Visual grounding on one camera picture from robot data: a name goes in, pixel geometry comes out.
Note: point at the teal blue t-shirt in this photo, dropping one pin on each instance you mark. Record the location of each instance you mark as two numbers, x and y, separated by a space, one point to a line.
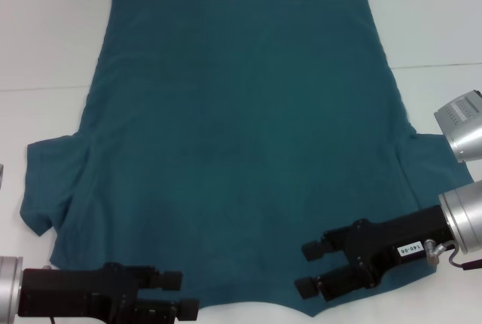
241 132

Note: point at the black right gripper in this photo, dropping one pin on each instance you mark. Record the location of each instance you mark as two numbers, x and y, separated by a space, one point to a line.
399 241

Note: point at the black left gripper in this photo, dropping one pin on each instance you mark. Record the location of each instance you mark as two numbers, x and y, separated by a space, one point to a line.
68 290

